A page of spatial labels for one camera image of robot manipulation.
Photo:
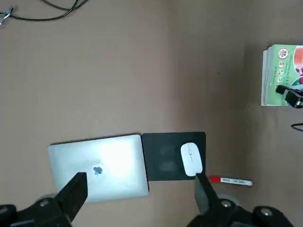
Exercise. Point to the white blue cover book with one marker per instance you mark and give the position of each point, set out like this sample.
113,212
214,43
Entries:
263,94

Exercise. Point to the red capped white marker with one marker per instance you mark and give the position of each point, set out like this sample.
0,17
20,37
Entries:
233,181

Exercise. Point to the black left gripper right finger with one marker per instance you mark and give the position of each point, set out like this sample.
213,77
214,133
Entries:
213,210

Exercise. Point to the white computer mouse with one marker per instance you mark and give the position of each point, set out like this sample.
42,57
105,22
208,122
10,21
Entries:
191,158

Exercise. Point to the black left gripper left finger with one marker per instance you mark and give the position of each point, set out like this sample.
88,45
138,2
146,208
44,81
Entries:
64,201

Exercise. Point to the silver metal scissors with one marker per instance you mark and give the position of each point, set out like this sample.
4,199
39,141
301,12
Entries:
6,15

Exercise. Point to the green fruit cover book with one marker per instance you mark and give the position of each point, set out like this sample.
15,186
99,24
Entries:
281,61

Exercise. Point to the grey closed laptop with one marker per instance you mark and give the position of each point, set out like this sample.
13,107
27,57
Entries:
106,165

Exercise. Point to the black mouse mat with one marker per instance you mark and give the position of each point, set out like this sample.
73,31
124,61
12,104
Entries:
163,156

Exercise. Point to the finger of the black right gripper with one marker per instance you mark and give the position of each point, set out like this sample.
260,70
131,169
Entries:
294,99

